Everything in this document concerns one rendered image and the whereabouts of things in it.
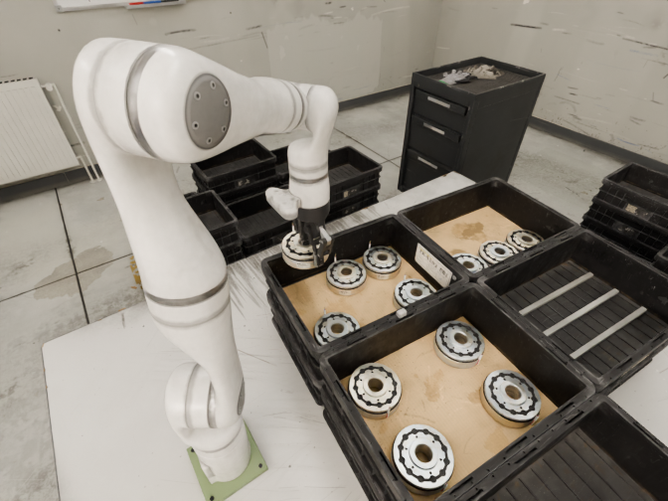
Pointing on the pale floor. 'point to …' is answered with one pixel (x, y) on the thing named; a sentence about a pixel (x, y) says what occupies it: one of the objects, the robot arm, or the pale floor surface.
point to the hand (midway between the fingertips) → (312, 252)
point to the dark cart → (466, 122)
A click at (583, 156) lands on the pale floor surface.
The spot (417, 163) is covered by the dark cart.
